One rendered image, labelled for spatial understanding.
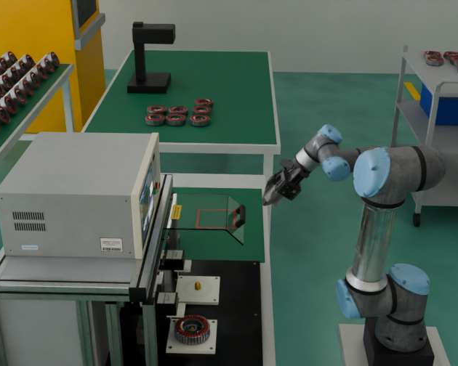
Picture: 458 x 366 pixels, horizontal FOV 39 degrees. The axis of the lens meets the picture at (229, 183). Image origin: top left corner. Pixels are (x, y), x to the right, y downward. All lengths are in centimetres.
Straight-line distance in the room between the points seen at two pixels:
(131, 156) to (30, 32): 360
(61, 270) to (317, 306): 195
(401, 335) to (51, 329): 99
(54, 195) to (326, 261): 236
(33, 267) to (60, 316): 15
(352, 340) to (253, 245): 64
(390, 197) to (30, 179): 97
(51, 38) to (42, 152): 345
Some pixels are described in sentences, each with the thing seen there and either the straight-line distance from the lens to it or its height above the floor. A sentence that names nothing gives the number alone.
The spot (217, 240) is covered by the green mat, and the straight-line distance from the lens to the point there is 262.
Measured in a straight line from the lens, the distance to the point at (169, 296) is 203.
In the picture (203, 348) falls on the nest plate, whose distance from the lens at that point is 206.
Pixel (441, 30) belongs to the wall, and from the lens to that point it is 743.
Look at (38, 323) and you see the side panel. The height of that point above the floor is 98.
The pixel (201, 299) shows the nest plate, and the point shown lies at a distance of 225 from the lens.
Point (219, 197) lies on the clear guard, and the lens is 227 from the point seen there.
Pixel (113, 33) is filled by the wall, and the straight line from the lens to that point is 728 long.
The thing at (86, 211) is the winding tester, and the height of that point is 126.
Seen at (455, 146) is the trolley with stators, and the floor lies 54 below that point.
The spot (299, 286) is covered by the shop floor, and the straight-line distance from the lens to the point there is 367.
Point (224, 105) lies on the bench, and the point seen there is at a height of 75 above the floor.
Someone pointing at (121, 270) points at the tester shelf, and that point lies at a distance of 182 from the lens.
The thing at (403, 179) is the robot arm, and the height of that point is 143.
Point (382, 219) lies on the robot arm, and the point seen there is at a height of 130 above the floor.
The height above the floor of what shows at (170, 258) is 92.
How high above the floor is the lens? 213
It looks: 27 degrees down
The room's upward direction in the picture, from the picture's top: 1 degrees clockwise
